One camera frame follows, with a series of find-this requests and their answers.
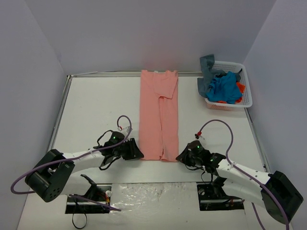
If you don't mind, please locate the pink t shirt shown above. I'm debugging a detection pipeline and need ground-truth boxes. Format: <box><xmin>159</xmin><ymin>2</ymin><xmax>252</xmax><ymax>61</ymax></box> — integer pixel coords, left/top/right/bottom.
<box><xmin>139</xmin><ymin>70</ymin><xmax>179</xmax><ymax>162</ymax></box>

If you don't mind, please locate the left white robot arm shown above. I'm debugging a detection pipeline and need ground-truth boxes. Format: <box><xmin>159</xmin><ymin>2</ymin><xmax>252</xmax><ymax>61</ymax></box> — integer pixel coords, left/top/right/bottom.
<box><xmin>25</xmin><ymin>131</ymin><xmax>144</xmax><ymax>203</ymax></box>

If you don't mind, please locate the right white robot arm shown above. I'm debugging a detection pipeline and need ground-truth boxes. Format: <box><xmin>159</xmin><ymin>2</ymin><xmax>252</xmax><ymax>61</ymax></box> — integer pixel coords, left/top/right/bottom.
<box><xmin>176</xmin><ymin>140</ymin><xmax>304</xmax><ymax>224</ymax></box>

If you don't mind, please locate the blue t shirt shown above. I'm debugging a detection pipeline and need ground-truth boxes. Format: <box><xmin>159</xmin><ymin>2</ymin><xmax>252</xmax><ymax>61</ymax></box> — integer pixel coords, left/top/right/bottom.
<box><xmin>206</xmin><ymin>71</ymin><xmax>243</xmax><ymax>104</ymax></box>

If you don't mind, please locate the white plastic basket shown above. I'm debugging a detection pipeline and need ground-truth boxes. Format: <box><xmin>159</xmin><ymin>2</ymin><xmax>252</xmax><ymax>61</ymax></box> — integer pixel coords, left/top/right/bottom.
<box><xmin>205</xmin><ymin>61</ymin><xmax>252</xmax><ymax>111</ymax></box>

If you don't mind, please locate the orange t shirt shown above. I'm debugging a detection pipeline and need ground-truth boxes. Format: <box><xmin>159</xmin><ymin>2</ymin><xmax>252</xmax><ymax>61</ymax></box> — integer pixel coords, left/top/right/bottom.
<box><xmin>214</xmin><ymin>82</ymin><xmax>246</xmax><ymax>104</ymax></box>

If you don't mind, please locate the grey t shirt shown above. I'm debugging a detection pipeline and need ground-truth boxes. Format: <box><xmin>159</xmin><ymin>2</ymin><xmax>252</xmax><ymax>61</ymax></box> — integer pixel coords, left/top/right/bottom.
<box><xmin>197</xmin><ymin>54</ymin><xmax>241</xmax><ymax>99</ymax></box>

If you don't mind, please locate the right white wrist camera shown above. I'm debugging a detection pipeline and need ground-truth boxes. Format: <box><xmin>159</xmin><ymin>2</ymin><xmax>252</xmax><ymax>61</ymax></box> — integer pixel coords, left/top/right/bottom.
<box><xmin>195</xmin><ymin>134</ymin><xmax>205</xmax><ymax>141</ymax></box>

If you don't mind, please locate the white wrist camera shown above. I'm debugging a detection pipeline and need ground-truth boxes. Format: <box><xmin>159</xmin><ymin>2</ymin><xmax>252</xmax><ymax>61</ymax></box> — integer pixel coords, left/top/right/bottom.
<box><xmin>195</xmin><ymin>134</ymin><xmax>205</xmax><ymax>141</ymax></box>
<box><xmin>120</xmin><ymin>126</ymin><xmax>132</xmax><ymax>137</ymax></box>

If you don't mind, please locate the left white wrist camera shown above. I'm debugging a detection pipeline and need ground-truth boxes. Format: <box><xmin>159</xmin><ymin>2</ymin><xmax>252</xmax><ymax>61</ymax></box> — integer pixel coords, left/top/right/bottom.
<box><xmin>120</xmin><ymin>126</ymin><xmax>132</xmax><ymax>137</ymax></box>

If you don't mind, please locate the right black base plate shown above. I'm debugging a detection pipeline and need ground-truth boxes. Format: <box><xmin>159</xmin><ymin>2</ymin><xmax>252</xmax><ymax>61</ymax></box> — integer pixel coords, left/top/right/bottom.
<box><xmin>197</xmin><ymin>184</ymin><xmax>244</xmax><ymax>211</ymax></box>

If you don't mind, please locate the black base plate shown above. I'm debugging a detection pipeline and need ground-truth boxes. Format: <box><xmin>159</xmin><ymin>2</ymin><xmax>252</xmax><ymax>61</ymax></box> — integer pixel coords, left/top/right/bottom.
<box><xmin>65</xmin><ymin>184</ymin><xmax>112</xmax><ymax>214</ymax></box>
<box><xmin>197</xmin><ymin>184</ymin><xmax>244</xmax><ymax>211</ymax></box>

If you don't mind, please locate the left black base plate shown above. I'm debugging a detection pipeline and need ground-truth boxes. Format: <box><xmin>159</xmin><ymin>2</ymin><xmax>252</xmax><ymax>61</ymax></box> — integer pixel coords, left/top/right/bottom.
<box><xmin>65</xmin><ymin>184</ymin><xmax>112</xmax><ymax>214</ymax></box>

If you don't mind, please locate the black thin cable loop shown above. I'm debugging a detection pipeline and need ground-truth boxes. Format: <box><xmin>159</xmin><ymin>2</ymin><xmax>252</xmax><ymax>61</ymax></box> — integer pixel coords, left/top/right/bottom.
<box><xmin>71</xmin><ymin>210</ymin><xmax>87</xmax><ymax>230</ymax></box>

